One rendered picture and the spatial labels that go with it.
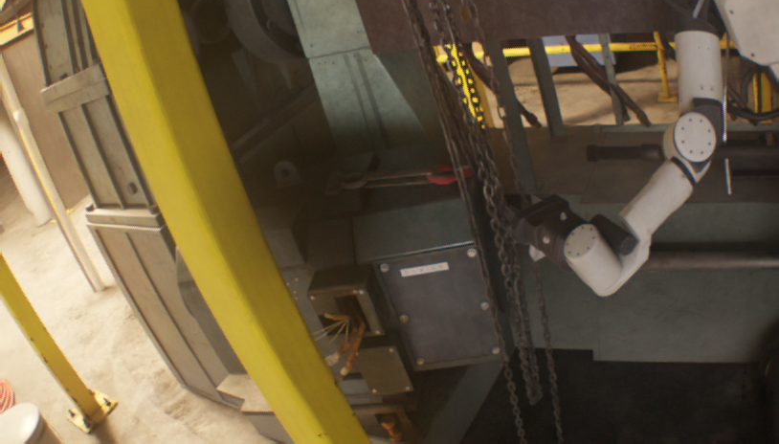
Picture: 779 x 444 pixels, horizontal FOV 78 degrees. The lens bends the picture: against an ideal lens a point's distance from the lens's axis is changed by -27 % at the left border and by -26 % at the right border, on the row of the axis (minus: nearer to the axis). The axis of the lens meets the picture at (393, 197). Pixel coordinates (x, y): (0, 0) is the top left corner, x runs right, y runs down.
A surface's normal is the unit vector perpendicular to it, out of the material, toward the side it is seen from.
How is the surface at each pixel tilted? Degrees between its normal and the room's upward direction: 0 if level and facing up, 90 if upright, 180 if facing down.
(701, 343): 90
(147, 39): 90
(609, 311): 90
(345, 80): 90
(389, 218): 45
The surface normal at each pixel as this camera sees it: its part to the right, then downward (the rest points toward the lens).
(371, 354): -0.15, 0.49
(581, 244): -0.65, -0.60
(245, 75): 0.42, 0.39
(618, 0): -0.46, 0.52
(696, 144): -0.24, -0.04
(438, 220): -0.31, -0.26
